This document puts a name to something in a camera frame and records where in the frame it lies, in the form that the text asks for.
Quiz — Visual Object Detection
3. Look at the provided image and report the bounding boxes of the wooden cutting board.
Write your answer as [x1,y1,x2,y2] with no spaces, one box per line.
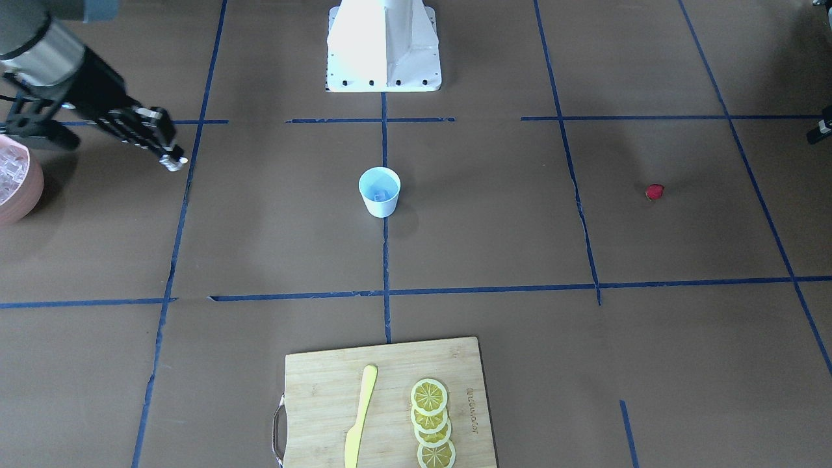
[272,337,497,467]

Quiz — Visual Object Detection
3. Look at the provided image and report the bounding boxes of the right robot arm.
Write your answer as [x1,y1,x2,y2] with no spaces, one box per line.
[1,1,188,172]

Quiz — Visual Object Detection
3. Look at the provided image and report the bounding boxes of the lemon slice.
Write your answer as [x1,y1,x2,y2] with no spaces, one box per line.
[413,420,452,448]
[410,408,449,435]
[417,441,456,468]
[410,378,449,417]

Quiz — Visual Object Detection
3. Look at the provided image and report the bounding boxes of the white camera stand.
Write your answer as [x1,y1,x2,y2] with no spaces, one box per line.
[325,1,443,93]

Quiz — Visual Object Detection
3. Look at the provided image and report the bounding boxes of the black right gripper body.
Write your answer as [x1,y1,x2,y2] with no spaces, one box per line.
[0,45,140,151]

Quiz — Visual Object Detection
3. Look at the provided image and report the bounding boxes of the red strawberry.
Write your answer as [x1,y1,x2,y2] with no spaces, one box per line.
[645,184,665,201]

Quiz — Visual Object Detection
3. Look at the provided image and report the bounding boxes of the ice cubes in bowl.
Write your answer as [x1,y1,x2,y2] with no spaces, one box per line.
[1,146,30,204]

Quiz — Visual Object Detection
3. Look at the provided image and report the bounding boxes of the light blue cup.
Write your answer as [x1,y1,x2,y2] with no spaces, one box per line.
[357,166,401,218]

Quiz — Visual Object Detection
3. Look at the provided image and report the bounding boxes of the pink bowl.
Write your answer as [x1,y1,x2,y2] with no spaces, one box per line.
[1,135,44,228]

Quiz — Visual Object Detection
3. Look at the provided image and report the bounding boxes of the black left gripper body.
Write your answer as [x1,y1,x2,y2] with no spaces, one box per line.
[806,105,832,145]

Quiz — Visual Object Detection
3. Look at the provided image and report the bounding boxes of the yellow plastic knife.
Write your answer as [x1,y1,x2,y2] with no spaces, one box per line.
[343,365,378,467]

